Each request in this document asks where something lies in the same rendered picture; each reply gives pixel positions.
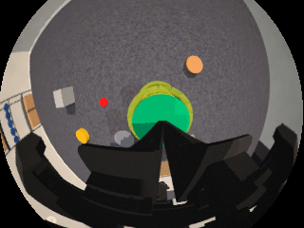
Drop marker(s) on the orange disc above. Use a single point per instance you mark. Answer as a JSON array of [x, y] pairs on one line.
[[193, 64]]

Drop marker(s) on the olive-green ribbed jar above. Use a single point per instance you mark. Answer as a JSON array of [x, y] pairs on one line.
[[159, 106]]

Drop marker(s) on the yellow short cylinder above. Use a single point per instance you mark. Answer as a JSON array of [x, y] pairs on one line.
[[82, 135]]

